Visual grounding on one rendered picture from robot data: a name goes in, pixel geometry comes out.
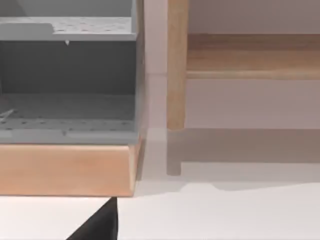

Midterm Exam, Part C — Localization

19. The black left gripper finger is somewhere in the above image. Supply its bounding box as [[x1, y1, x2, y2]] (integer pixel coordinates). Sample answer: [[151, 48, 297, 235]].
[[65, 196, 119, 240]]

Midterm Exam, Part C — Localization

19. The pale wooden drawer front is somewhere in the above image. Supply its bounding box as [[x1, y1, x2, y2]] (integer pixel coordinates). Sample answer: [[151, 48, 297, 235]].
[[0, 136, 146, 198]]

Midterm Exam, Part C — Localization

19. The wooden open shelf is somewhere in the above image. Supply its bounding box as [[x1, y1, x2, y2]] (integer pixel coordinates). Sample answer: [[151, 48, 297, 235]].
[[165, 0, 320, 131]]

